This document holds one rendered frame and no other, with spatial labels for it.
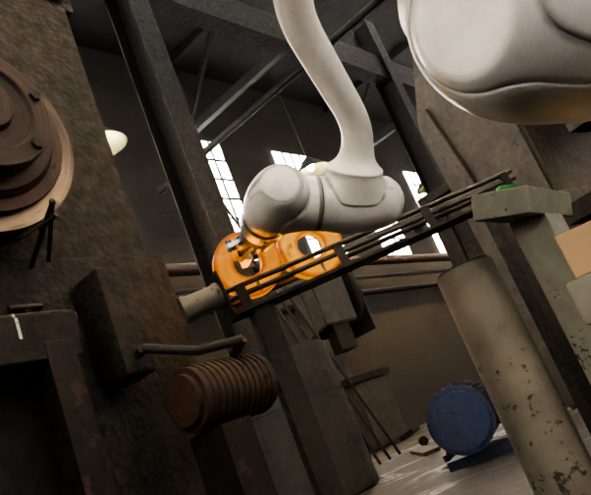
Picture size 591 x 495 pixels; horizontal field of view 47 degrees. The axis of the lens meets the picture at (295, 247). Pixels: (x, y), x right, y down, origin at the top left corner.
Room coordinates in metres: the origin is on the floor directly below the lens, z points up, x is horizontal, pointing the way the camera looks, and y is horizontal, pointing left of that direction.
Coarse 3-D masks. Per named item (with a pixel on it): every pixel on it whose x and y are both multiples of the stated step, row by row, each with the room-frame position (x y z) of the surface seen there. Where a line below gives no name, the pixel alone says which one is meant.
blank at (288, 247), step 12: (288, 240) 1.46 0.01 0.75; (324, 240) 1.49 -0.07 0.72; (336, 240) 1.50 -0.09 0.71; (288, 252) 1.46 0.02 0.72; (300, 252) 1.47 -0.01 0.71; (324, 252) 1.49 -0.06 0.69; (300, 264) 1.46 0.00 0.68; (324, 264) 1.48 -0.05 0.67; (336, 264) 1.49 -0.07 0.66; (300, 276) 1.48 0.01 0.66; (312, 276) 1.47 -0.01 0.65
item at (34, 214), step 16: (64, 128) 1.33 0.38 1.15; (64, 144) 1.32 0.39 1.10; (64, 160) 1.31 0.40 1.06; (64, 176) 1.30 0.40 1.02; (48, 192) 1.26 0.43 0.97; (64, 192) 1.29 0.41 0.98; (32, 208) 1.22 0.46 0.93; (0, 224) 1.16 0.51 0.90; (16, 224) 1.19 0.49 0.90; (32, 224) 1.22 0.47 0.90; (0, 240) 1.22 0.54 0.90
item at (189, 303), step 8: (208, 288) 1.39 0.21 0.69; (216, 288) 1.39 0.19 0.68; (192, 296) 1.38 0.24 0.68; (200, 296) 1.38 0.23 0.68; (208, 296) 1.38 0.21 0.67; (216, 296) 1.39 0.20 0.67; (184, 304) 1.36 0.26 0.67; (192, 304) 1.37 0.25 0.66; (200, 304) 1.38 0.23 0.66; (208, 304) 1.39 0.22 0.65; (216, 304) 1.40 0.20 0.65; (224, 304) 1.41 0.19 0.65; (184, 312) 1.38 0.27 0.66; (192, 312) 1.37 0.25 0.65; (200, 312) 1.39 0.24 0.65; (208, 312) 1.40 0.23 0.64; (192, 320) 1.39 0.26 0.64
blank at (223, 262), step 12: (216, 252) 1.41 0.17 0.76; (228, 252) 1.42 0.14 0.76; (276, 252) 1.45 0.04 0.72; (216, 264) 1.41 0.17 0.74; (228, 264) 1.41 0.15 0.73; (264, 264) 1.44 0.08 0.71; (276, 264) 1.45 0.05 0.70; (228, 276) 1.41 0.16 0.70; (240, 276) 1.42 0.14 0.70; (252, 276) 1.43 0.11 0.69; (276, 276) 1.45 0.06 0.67; (264, 288) 1.44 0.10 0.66
